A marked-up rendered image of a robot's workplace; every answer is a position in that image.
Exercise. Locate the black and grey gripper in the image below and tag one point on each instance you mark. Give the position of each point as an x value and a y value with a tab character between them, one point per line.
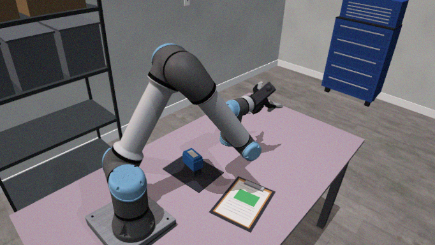
270	105

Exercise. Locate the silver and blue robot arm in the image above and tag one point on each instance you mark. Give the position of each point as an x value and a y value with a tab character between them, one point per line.
174	70

